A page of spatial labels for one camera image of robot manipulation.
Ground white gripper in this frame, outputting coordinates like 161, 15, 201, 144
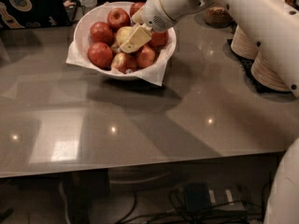
120, 0, 210, 53

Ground yellow-green apple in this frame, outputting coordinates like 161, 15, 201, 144
115, 26, 133, 46

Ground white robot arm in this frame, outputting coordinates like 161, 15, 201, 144
121, 0, 299, 224

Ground red apple top right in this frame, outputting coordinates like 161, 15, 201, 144
130, 2, 144, 16

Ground red apple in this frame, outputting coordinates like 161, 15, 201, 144
130, 2, 144, 16
88, 42, 113, 69
149, 32, 168, 48
107, 7, 131, 31
135, 45, 156, 68
90, 21, 114, 45

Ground red apple top centre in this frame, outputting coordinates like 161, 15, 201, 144
107, 7, 131, 31

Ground red apple front right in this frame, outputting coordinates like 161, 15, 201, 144
135, 45, 156, 68

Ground red-yellow apple front centre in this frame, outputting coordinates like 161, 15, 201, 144
111, 52, 137, 74

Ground red apple left upper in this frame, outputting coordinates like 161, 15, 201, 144
90, 21, 114, 45

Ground white ceramic bowl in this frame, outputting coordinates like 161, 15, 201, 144
73, 1, 178, 81

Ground red apple front left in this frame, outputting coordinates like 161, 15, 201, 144
88, 42, 113, 69

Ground white paper napkin liner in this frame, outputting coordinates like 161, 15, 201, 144
65, 1, 174, 88

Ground glass jar with cereal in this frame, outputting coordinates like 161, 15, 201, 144
204, 6, 233, 27

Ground tall paper plate stack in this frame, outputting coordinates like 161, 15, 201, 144
231, 25, 258, 60

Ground black mat under plates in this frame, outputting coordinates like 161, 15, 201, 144
231, 49, 291, 93

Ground black laptop with stickers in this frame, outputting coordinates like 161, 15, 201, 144
0, 0, 77, 30

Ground front paper plate stack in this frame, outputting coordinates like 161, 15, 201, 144
251, 52, 290, 92

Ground power strip on floor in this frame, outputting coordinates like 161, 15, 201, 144
183, 181, 250, 213

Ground black floor cables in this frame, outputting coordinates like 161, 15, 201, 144
115, 179, 272, 224

